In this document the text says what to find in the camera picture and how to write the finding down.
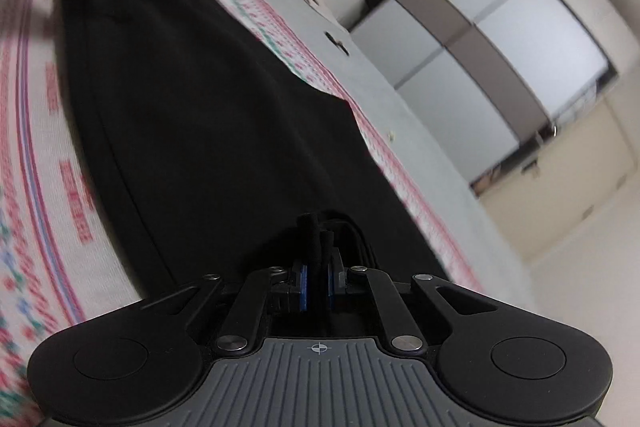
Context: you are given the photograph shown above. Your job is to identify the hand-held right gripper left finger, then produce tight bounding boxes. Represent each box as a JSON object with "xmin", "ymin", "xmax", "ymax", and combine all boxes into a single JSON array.
[{"xmin": 140, "ymin": 261, "xmax": 310, "ymax": 354}]

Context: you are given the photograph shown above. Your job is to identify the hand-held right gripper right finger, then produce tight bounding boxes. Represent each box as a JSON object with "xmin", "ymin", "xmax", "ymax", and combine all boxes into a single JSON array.
[{"xmin": 326, "ymin": 256, "xmax": 501, "ymax": 354}]

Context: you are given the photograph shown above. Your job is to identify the black pants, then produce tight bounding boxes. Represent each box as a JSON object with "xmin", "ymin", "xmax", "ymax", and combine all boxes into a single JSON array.
[{"xmin": 56, "ymin": 0, "xmax": 453, "ymax": 339}]

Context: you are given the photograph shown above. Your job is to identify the small black object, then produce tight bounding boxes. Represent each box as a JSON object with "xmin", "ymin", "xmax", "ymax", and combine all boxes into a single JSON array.
[{"xmin": 324, "ymin": 31, "xmax": 350, "ymax": 56}]

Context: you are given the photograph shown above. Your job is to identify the striped patterned mat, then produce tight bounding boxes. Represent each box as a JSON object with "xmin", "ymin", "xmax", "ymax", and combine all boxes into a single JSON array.
[{"xmin": 0, "ymin": 0, "xmax": 488, "ymax": 427}]

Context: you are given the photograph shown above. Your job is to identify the cream room door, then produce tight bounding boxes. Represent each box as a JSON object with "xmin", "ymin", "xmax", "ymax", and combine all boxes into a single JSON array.
[{"xmin": 469, "ymin": 97, "xmax": 640, "ymax": 264}]

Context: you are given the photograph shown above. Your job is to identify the sliding door wardrobe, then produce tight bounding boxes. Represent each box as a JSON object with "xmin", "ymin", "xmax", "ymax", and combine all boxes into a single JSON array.
[{"xmin": 349, "ymin": 0, "xmax": 620, "ymax": 188}]

